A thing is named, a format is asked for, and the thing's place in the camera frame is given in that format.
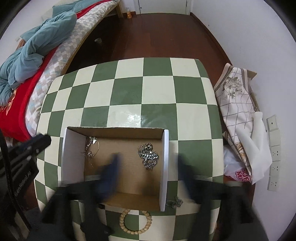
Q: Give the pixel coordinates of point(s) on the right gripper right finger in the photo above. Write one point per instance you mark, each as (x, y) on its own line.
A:
(239, 220)

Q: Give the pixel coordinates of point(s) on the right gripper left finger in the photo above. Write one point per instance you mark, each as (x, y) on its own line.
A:
(56, 222)

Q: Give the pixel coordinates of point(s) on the small silver pendant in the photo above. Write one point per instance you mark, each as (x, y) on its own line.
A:
(174, 203)

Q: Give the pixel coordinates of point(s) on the white plastic shopping bag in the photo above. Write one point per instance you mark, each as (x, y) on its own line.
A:
(237, 165)

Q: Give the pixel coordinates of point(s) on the red bed cover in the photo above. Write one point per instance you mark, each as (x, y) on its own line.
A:
(13, 113)

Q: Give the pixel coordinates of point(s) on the white cardboard box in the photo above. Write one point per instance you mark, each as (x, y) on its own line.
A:
(124, 167)

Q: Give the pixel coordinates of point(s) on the white cloth sheet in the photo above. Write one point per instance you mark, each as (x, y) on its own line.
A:
(256, 147)

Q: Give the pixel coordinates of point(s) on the floral patterned fabric bag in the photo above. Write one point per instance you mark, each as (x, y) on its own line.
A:
(237, 103)

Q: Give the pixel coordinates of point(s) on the green white checkered tablecloth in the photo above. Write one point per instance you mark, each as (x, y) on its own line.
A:
(171, 93)

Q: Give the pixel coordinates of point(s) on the grey checkered quilt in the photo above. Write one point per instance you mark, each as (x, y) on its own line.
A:
(37, 96)

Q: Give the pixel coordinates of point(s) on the teal blue blanket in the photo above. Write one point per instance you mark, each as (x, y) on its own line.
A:
(39, 41)

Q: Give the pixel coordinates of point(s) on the orange bottle on floor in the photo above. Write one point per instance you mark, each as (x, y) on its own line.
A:
(128, 13)

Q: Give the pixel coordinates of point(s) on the white door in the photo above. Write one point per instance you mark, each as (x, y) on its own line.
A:
(182, 7)

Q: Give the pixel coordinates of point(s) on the white wall socket strip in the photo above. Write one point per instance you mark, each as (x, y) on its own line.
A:
(275, 149)

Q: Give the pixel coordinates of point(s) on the wooden bed frame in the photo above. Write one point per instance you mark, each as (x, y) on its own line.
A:
(86, 23)

